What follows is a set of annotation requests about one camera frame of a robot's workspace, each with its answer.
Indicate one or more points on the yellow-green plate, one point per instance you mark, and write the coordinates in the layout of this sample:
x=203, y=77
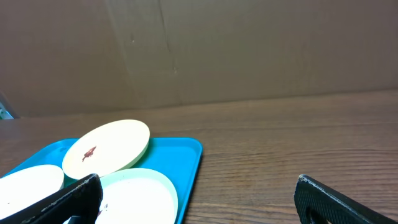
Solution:
x=106, y=149

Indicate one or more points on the teal plastic tray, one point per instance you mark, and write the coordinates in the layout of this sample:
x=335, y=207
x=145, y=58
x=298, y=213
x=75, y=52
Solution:
x=176, y=158

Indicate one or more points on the white plate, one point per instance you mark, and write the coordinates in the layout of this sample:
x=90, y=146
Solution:
x=23, y=188

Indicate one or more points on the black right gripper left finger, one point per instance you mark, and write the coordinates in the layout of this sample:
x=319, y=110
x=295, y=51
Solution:
x=78, y=203

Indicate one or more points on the light blue plate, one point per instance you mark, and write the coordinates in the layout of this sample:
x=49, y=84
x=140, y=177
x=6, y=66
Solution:
x=137, y=196

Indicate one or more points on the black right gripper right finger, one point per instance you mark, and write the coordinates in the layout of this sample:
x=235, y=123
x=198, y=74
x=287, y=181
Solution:
x=316, y=203

